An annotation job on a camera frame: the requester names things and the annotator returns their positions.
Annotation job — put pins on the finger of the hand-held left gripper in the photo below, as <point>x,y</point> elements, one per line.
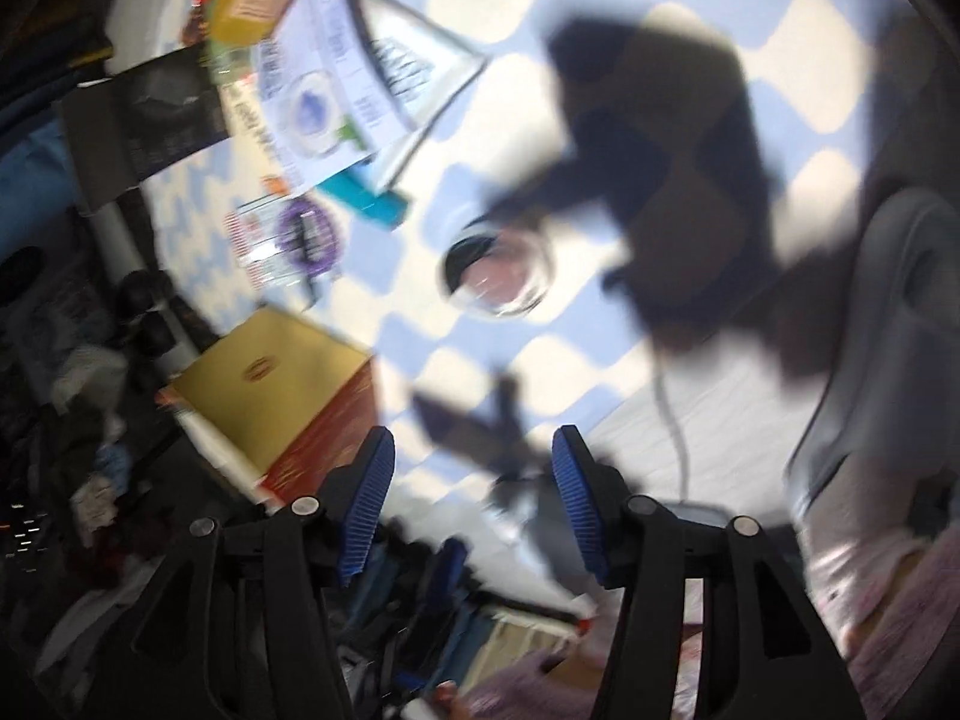
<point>451,566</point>

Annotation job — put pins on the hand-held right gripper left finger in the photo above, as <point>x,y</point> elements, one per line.
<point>367,502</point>

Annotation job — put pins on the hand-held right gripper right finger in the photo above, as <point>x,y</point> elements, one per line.
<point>581,510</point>

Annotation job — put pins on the clear glass jar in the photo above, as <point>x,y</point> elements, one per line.
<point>517,270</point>

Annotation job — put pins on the gold box with red sides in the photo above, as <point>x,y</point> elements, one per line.
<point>270,382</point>

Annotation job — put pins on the pile of clothes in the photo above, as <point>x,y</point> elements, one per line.
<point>90,495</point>

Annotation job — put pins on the clear packet with red stripes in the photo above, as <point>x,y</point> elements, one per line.
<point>251,240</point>

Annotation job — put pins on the teal flat packet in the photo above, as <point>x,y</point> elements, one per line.
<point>371,202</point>

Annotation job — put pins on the person's grey pants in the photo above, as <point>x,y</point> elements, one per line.
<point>885,390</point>

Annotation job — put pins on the purple fleece robe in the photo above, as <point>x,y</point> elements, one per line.
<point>907,615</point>

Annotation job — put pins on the white pole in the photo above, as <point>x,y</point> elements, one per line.
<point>120,240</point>

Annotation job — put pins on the white booklet with blue circle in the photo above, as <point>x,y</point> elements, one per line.
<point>322,90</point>

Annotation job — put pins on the black box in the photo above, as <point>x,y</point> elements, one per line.
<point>165,120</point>

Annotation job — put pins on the silver white foil packet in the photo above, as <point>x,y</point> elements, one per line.
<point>420,60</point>

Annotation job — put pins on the blue cloth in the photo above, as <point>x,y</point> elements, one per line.
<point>30,172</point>

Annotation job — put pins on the blue white checkered blanket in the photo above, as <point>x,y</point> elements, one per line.
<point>525,0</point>

